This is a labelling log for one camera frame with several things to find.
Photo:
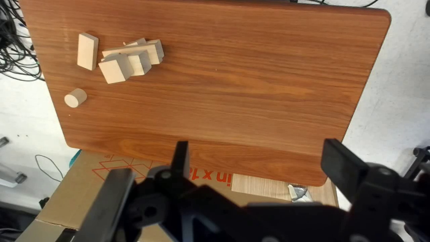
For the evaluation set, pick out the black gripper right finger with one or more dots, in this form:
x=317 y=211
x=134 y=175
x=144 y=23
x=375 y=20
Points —
x=344 y=168

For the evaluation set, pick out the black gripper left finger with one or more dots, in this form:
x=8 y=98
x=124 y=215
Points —
x=180 y=162

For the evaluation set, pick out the square wooden cube block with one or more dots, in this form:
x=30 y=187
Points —
x=116 y=69

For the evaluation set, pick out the wooden plank on box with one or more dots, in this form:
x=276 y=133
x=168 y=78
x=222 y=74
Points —
x=261 y=187

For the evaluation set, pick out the lower long wooden block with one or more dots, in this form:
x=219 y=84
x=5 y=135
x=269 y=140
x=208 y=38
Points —
x=140 y=62

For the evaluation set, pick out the long wooden block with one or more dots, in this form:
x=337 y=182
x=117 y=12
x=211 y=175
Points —
x=140 y=62
x=153 y=49

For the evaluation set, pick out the top long wooden block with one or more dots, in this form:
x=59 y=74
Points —
x=153 y=49

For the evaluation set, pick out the small wooden cylinder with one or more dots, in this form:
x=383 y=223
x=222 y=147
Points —
x=75 y=98

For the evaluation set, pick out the cardboard box with orange print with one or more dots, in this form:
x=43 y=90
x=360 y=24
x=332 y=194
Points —
x=67 y=206

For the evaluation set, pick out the flat rectangular wooden block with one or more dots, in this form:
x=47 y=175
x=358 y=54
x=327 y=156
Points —
x=87 y=50

